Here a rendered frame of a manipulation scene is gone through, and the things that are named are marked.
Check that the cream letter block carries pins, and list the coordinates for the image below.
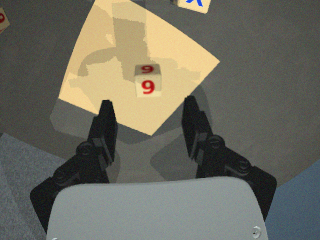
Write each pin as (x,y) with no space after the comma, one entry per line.
(196,5)
(4,23)
(148,80)

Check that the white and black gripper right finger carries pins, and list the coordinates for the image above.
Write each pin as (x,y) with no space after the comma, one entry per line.
(210,151)

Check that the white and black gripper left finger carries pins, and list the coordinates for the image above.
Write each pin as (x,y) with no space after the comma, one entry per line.
(90,162)

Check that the tan flat mat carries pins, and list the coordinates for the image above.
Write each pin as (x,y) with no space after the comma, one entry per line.
(118,35)

